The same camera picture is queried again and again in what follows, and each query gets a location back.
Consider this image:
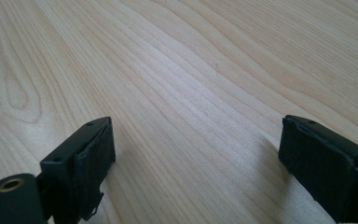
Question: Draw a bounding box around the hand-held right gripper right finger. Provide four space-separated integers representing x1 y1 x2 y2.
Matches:
278 114 358 224

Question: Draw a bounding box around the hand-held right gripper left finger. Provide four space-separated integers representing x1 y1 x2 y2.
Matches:
39 116 117 222

